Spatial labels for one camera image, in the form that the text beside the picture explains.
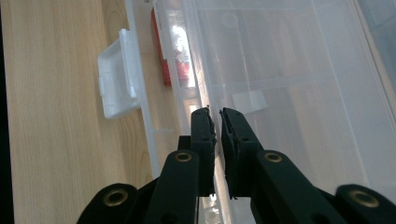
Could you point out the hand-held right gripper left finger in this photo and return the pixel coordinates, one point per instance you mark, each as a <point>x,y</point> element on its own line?
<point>202,149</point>

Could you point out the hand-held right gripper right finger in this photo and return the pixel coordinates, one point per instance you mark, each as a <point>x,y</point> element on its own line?
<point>239,155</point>

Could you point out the red and white small box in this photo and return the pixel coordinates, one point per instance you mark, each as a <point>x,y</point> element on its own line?
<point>166,74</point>

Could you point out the clear plastic storage box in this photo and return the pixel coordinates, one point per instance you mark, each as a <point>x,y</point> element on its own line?
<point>295,93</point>

